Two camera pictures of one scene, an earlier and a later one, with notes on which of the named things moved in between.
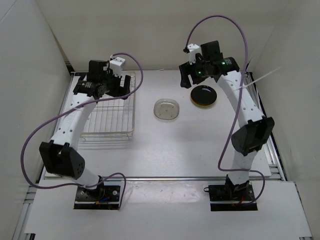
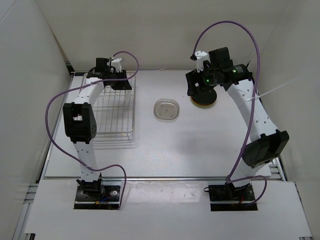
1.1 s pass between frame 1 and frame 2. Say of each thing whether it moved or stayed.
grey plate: stayed
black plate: stayed
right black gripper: moved
